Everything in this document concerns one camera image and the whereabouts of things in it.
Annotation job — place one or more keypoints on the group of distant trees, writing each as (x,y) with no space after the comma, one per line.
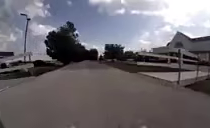
(113,51)

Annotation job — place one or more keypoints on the grass strip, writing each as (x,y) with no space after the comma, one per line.
(133,67)
(43,70)

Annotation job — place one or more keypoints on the grey concrete path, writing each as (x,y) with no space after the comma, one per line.
(93,100)

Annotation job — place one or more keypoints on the large dark tree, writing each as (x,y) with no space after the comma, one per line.
(64,43)

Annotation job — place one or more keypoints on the dark car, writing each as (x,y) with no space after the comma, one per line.
(39,63)

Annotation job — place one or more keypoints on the pale concrete walkway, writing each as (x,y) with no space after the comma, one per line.
(173,76)

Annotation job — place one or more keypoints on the white metal railing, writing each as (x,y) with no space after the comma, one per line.
(179,66)

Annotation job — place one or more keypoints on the street lamp pole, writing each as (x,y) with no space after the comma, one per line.
(25,40)

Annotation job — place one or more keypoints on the pale gabled building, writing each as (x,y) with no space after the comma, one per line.
(193,45)

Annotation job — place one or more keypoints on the grey driveway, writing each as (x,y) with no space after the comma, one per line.
(6,85)

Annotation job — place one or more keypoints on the low distant building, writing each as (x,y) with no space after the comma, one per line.
(3,53)

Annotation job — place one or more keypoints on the grass patch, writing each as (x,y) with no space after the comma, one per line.
(206,87)

